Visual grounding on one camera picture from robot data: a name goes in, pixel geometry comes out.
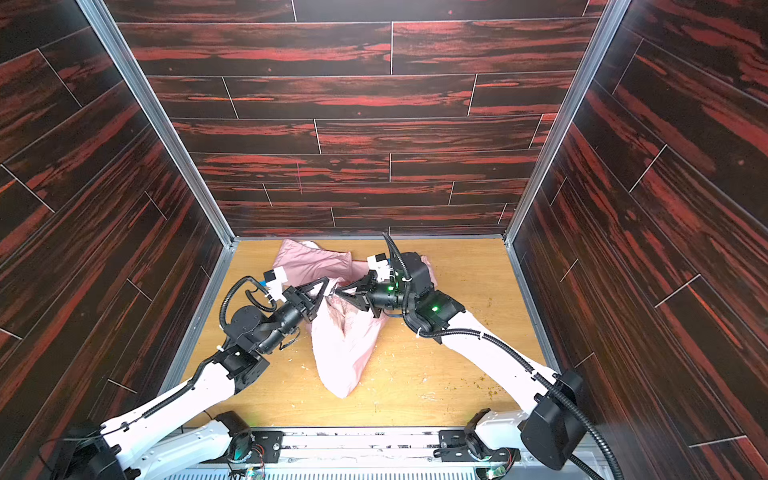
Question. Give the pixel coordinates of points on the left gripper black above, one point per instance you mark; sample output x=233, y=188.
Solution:
x=301, y=302

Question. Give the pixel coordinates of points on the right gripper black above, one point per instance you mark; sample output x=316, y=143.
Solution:
x=367, y=289

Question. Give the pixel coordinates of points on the pink zip jacket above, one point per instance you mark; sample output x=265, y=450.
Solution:
x=343, y=337

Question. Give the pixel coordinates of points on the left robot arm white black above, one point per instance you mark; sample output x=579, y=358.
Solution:
x=140, y=444

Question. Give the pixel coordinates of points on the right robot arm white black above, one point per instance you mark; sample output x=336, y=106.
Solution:
x=401, y=285

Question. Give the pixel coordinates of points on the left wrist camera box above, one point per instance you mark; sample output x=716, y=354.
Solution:
x=274, y=280

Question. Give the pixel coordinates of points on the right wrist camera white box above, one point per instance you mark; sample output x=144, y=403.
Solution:
x=380, y=264

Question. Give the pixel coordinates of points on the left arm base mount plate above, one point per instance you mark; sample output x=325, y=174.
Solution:
x=258, y=446

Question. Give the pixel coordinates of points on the aluminium front rail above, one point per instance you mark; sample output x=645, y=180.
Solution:
x=338, y=453

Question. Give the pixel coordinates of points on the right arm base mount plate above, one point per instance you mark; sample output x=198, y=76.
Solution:
x=455, y=446

